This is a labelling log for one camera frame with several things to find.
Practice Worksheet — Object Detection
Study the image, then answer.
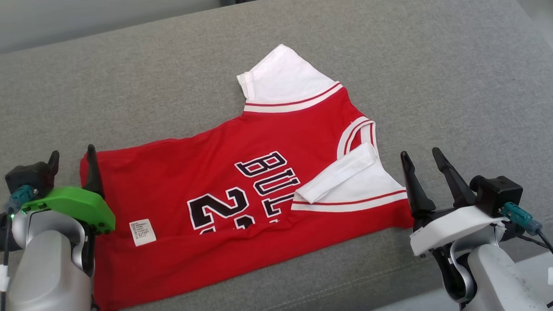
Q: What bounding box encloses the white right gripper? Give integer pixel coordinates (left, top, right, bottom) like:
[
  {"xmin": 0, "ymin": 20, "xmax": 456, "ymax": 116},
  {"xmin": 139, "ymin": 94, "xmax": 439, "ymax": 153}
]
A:
[{"xmin": 399, "ymin": 145, "xmax": 512, "ymax": 305}]

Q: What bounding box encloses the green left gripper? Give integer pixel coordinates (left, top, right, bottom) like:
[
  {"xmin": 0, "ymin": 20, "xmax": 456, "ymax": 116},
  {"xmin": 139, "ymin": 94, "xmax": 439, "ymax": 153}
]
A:
[{"xmin": 0, "ymin": 143, "xmax": 118, "ymax": 279}]

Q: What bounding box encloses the red white basketball jersey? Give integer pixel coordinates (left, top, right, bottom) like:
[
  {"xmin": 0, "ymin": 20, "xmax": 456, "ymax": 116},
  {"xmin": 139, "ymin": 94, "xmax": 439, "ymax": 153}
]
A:
[{"xmin": 75, "ymin": 40, "xmax": 418, "ymax": 311}]

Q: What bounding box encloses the left black cable teal plug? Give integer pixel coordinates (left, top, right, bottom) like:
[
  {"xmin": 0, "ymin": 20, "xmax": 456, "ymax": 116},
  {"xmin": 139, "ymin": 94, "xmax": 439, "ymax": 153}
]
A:
[{"xmin": 0, "ymin": 184, "xmax": 40, "ymax": 311}]

